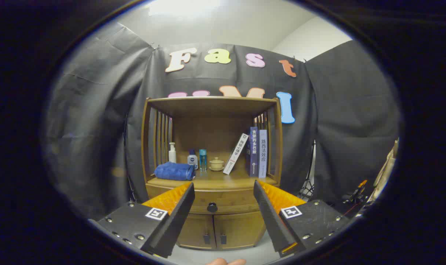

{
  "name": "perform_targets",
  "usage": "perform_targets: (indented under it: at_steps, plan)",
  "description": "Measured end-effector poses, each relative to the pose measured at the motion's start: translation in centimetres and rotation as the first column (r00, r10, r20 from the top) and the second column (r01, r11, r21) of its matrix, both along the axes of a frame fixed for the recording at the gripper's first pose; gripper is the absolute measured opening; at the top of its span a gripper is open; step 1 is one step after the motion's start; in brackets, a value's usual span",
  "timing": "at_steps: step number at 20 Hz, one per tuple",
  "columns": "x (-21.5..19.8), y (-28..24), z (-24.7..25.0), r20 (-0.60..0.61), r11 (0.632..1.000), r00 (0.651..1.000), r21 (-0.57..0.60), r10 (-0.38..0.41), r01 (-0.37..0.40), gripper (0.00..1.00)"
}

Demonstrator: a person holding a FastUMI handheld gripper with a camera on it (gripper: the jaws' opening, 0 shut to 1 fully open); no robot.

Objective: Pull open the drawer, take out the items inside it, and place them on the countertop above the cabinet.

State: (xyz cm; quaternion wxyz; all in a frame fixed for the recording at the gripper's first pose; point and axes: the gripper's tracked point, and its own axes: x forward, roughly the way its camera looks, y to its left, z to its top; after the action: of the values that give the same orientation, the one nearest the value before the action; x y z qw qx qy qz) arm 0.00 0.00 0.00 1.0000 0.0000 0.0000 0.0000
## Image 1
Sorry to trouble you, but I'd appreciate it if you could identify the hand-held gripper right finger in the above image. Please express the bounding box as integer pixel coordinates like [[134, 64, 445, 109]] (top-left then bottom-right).
[[253, 180, 352, 258]]

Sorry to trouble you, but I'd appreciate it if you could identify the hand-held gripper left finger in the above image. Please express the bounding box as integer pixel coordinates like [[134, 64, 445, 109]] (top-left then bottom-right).
[[88, 181, 196, 259]]

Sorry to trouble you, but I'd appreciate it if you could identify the wooden drawer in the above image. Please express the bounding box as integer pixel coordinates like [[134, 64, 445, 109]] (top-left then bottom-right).
[[146, 183, 279, 215]]

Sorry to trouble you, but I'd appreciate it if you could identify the wooden cabinet door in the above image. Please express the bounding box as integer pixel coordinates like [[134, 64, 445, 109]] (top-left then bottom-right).
[[214, 212, 266, 251], [177, 213, 216, 251]]

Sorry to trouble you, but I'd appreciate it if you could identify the wooden countertop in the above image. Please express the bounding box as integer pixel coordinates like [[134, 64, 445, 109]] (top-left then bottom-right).
[[146, 167, 278, 191]]

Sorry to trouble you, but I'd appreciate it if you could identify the wooden cabinet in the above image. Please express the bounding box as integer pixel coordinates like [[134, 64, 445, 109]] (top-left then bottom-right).
[[141, 96, 283, 251]]

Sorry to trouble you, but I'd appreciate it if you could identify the rolled blue towel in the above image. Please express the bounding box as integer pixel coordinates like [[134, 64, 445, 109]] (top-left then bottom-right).
[[155, 162, 196, 181]]

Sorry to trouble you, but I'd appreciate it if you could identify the black tripod stand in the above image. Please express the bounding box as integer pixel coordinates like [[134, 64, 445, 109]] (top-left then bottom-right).
[[298, 140, 316, 201]]

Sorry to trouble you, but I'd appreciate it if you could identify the white bottle blue cap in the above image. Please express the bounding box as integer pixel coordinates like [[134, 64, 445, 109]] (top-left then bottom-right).
[[187, 149, 199, 170]]

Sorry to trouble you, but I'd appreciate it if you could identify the light purple book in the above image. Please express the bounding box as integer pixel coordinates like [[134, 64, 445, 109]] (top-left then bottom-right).
[[258, 129, 267, 179]]

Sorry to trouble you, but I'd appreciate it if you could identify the dark blue book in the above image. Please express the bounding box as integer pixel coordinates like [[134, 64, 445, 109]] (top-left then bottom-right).
[[249, 127, 259, 177]]

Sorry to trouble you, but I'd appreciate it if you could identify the black covered stand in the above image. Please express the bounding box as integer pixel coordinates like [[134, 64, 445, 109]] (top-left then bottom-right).
[[328, 199, 367, 218]]

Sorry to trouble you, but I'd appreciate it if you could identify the beige lidded ceramic cup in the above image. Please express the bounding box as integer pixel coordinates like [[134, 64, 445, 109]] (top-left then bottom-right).
[[209, 157, 225, 172]]

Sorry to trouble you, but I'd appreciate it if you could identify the white book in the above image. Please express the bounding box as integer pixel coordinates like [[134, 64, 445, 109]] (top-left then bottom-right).
[[223, 133, 249, 175]]

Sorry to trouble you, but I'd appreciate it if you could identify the orange and black clamp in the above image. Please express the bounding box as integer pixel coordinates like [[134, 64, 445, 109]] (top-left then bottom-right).
[[343, 180, 369, 205]]

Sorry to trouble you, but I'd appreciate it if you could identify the beige bag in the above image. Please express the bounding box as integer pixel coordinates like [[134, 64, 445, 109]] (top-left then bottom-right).
[[372, 138, 399, 201]]

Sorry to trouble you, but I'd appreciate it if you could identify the black backdrop cloth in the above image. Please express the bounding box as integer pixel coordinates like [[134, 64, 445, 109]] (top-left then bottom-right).
[[42, 22, 402, 221]]

